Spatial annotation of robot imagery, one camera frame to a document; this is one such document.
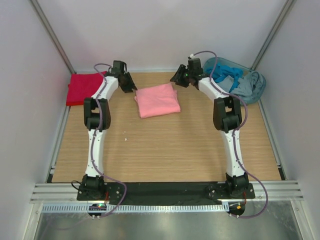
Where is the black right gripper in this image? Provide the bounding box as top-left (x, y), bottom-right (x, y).
top-left (170, 64), bottom-right (193, 88)

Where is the pink t shirt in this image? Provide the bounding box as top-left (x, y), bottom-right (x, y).
top-left (134, 83), bottom-right (181, 119)

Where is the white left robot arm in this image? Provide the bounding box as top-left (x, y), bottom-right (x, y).
top-left (77, 72), bottom-right (137, 201)

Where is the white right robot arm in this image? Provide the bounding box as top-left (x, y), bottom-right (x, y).
top-left (170, 64), bottom-right (249, 199)

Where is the folded magenta t shirt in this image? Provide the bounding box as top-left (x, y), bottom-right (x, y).
top-left (65, 71), bottom-right (109, 105)

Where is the folded red t shirt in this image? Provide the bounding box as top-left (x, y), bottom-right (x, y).
top-left (65, 70), bottom-right (111, 107)

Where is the teal plastic bin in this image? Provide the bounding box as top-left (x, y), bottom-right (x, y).
top-left (203, 57), bottom-right (266, 105)

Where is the grey blue t shirt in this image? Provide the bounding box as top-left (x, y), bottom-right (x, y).
top-left (230, 71), bottom-right (266, 104)

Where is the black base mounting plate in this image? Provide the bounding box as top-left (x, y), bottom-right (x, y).
top-left (77, 182), bottom-right (256, 206)

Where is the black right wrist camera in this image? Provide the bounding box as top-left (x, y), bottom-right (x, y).
top-left (187, 58), bottom-right (203, 76)

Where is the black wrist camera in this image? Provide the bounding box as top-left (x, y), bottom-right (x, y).
top-left (187, 58), bottom-right (203, 76)
top-left (109, 60), bottom-right (128, 76)

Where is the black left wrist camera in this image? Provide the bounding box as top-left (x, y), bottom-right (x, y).
top-left (109, 60), bottom-right (128, 76)

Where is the white slotted cable duct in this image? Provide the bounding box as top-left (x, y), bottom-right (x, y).
top-left (42, 203), bottom-right (229, 214)

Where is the left rear aluminium post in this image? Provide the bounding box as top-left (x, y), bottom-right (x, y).
top-left (29, 0), bottom-right (76, 74)

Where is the aluminium post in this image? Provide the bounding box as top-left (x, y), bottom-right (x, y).
top-left (29, 0), bottom-right (76, 74)
top-left (250, 0), bottom-right (297, 70)

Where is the right rear aluminium post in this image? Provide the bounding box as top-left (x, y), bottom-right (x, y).
top-left (250, 0), bottom-right (297, 70)

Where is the aluminium frame rail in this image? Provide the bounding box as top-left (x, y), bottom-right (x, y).
top-left (29, 180), bottom-right (304, 204)

